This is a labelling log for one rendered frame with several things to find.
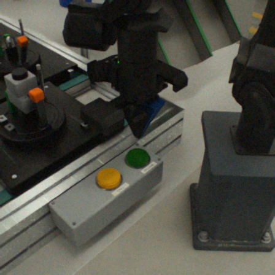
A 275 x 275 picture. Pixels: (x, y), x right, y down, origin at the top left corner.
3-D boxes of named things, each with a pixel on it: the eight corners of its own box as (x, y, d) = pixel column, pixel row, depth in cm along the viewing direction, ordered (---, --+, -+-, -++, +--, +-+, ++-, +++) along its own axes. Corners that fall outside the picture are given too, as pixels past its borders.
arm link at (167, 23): (177, 4, 43) (113, -3, 46) (166, 19, 39) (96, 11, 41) (174, 50, 48) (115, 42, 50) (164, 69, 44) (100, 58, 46)
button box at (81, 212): (162, 181, 65) (164, 158, 61) (78, 249, 53) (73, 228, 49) (137, 162, 68) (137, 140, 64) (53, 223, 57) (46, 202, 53)
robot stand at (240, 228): (274, 251, 57) (314, 178, 44) (193, 250, 57) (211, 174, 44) (258, 189, 68) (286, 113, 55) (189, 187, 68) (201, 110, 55)
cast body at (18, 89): (45, 104, 63) (38, 73, 58) (25, 115, 60) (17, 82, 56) (23, 88, 67) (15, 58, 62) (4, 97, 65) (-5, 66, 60)
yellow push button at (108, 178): (125, 183, 57) (125, 175, 56) (108, 196, 55) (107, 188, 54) (110, 171, 59) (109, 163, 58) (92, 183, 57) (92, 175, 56)
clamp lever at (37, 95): (51, 124, 62) (43, 90, 57) (42, 129, 61) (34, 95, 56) (40, 116, 64) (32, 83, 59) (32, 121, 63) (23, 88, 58)
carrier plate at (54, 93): (115, 131, 68) (115, 123, 67) (13, 196, 55) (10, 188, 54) (50, 88, 81) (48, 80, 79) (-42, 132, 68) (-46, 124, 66)
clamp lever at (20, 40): (28, 62, 81) (28, 40, 75) (21, 65, 80) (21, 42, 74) (20, 53, 82) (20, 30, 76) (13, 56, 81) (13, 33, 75)
